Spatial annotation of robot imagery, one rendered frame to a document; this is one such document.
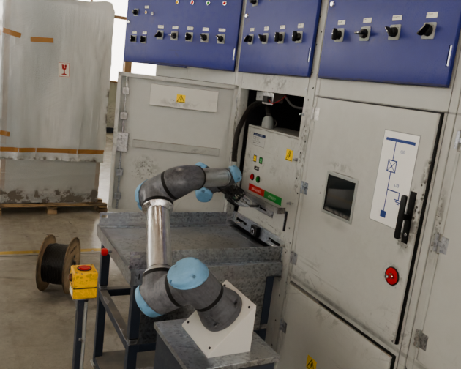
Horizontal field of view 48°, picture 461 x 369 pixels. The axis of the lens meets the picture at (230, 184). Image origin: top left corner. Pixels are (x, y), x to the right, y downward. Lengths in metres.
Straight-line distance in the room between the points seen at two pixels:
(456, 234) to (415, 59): 0.54
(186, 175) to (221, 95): 0.95
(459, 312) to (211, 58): 1.83
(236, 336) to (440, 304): 0.62
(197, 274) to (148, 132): 1.32
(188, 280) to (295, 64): 1.07
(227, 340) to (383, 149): 0.79
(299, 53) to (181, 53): 0.94
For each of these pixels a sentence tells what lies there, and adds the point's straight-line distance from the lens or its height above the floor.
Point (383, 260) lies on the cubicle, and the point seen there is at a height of 1.08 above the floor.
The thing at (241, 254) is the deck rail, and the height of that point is 0.89.
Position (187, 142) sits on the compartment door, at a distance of 2.75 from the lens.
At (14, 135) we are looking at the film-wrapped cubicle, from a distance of 5.63.
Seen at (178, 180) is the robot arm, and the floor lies 1.23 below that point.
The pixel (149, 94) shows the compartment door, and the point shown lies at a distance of 2.74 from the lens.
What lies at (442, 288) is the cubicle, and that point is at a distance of 1.61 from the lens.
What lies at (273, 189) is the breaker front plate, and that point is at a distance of 2.42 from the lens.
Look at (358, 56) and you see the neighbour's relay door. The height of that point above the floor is 1.73.
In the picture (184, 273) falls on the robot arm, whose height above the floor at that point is 1.00.
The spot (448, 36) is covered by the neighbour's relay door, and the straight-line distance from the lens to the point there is 1.64.
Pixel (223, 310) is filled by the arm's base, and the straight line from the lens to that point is 1.66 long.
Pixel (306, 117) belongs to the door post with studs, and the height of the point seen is 1.49.
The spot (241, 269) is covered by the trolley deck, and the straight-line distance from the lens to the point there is 2.18.
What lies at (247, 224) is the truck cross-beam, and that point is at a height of 0.90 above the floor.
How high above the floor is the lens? 1.59
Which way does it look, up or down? 11 degrees down
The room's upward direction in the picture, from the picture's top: 7 degrees clockwise
